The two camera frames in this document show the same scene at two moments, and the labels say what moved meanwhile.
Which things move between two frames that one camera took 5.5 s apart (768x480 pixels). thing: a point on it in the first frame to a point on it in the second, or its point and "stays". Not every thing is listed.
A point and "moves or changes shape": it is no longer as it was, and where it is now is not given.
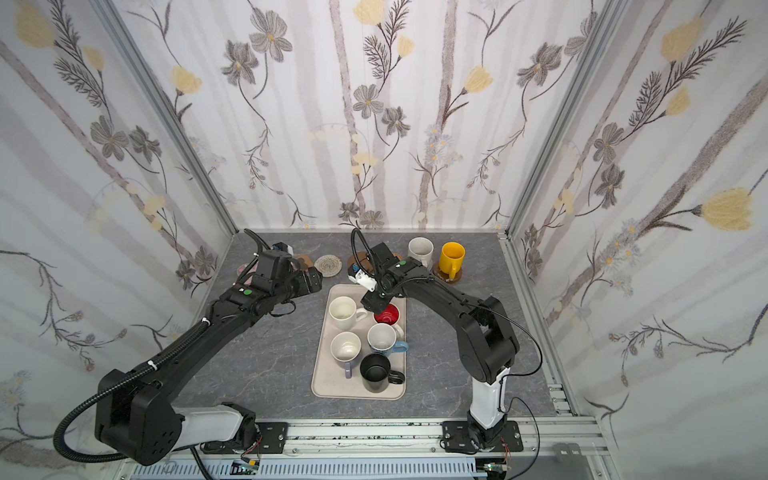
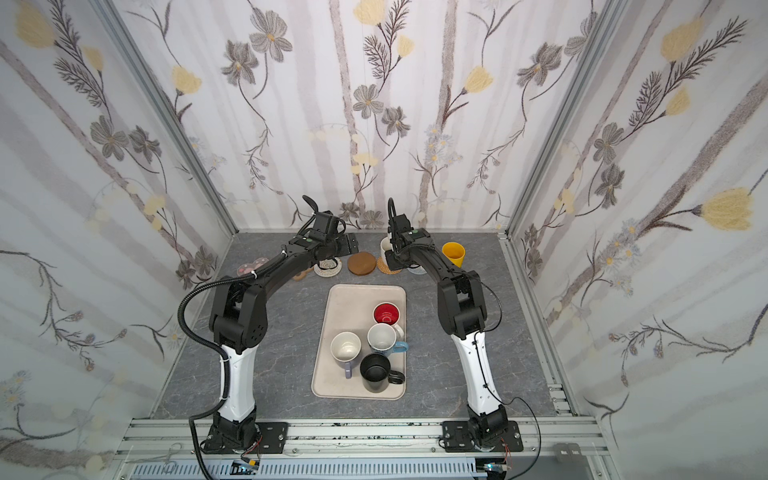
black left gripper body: [309, 280] to [339, 246]
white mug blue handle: [381, 339] stays
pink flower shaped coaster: [241, 268] stays
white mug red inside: [390, 315] stays
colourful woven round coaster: [330, 266] stays
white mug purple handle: [345, 348] stays
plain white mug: [343, 311] moves or changes shape
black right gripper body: [374, 301] to [395, 250]
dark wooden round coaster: [351, 261] stays
